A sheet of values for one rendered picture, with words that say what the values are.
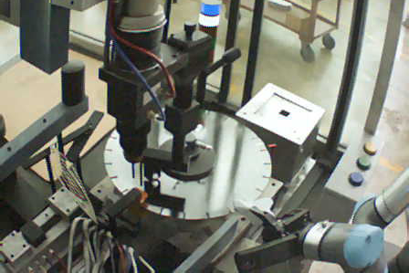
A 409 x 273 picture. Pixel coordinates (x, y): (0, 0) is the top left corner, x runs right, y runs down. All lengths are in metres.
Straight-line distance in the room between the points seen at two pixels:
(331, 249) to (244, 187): 0.31
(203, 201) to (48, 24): 0.45
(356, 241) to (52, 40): 0.57
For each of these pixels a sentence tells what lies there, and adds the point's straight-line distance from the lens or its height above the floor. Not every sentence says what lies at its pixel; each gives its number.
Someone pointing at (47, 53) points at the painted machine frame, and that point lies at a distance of 0.73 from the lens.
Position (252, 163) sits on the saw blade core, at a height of 0.95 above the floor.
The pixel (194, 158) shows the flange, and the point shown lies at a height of 0.97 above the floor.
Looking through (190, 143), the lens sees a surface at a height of 1.00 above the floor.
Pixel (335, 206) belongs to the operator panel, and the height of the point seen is 0.85.
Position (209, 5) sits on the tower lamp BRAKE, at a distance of 1.13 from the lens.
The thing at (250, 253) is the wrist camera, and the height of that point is 0.98.
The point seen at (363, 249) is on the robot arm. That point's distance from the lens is 0.70.
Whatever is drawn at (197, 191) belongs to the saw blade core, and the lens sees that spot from 0.93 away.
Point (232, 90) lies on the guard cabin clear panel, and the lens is 1.47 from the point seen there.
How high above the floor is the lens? 1.60
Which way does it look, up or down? 36 degrees down
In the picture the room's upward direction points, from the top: 7 degrees clockwise
